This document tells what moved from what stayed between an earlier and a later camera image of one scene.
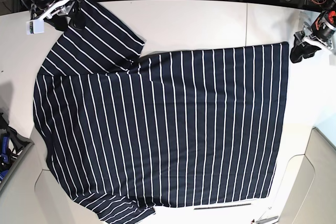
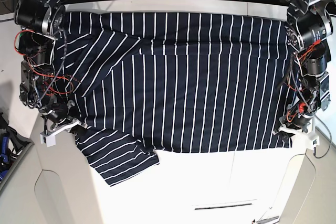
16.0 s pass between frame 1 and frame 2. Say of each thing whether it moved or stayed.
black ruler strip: stayed
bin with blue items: stayed
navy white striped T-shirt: moved
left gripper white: moved
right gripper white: moved
